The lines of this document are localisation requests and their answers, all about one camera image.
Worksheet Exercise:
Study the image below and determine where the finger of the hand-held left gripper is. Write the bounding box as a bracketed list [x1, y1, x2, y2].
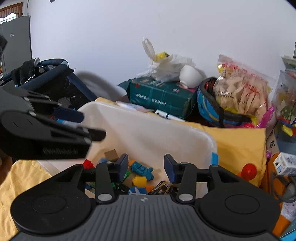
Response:
[22, 90, 85, 124]
[28, 111, 107, 142]

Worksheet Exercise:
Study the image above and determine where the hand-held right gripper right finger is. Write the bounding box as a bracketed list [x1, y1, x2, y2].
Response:
[164, 154, 241, 205]

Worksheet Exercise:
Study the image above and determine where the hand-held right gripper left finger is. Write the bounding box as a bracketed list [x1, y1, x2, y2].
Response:
[55, 153, 129, 205]

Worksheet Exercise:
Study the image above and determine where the teal toy robot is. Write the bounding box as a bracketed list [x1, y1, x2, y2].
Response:
[129, 160, 154, 181]

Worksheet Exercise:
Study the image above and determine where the small yellow toy piece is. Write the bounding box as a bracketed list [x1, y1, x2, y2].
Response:
[132, 176, 148, 187]

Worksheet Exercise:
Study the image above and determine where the blue airplane disc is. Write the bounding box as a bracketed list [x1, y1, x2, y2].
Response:
[128, 186, 148, 195]

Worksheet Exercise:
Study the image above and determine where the white plastic storage bin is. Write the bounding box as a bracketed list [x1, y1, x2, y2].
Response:
[38, 101, 219, 200]

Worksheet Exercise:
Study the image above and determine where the dark blue stroller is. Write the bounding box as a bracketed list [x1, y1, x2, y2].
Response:
[0, 58, 98, 110]

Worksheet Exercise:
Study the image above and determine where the white marker pen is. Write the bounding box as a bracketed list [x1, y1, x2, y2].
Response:
[155, 109, 186, 122]

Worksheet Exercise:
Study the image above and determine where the black cloth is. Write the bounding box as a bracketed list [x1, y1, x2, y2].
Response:
[11, 60, 38, 85]

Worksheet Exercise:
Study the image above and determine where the yellow cloth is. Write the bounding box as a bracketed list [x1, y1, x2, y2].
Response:
[0, 97, 268, 235]

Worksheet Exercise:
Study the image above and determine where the blue child helmet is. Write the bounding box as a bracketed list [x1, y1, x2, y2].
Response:
[196, 77, 253, 128]

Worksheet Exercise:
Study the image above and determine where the dark green carton box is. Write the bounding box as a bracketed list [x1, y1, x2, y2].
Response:
[118, 77, 200, 120]

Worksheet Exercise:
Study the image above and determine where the grey door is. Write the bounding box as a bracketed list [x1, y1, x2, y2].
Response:
[0, 16, 31, 75]

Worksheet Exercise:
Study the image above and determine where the white plastic bag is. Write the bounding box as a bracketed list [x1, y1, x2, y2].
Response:
[136, 37, 196, 82]

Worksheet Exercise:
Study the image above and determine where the clear snack bag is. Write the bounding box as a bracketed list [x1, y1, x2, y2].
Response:
[213, 54, 272, 121]

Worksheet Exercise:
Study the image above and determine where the pink plastic wrap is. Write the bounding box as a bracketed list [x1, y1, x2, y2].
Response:
[255, 104, 276, 128]

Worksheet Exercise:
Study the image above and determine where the orange box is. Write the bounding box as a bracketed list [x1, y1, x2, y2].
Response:
[261, 153, 292, 237]

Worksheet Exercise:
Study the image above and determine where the small white box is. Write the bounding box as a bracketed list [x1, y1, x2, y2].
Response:
[273, 152, 296, 176]

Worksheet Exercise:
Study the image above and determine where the colourful toy box stack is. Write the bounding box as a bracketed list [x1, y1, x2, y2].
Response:
[271, 56, 296, 131]

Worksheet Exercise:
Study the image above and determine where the light blue card box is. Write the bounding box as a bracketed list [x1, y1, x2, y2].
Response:
[280, 222, 296, 239]

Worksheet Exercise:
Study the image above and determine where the rainbow stacking ring toy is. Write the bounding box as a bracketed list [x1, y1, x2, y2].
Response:
[237, 163, 258, 184]

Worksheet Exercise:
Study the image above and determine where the grey cable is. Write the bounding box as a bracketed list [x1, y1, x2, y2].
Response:
[270, 173, 296, 202]

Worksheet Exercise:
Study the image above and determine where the brown window frame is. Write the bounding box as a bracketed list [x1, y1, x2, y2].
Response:
[0, 2, 23, 24]

